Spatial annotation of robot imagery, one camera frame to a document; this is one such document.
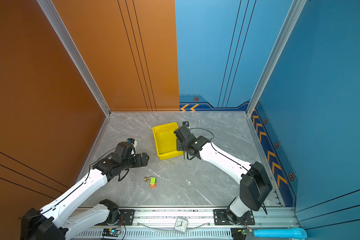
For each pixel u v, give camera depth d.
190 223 0.72
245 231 0.70
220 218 0.72
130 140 0.74
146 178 0.84
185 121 0.73
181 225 0.70
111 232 0.71
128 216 0.74
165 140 1.01
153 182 0.83
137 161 0.72
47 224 0.39
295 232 0.66
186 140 0.61
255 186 0.41
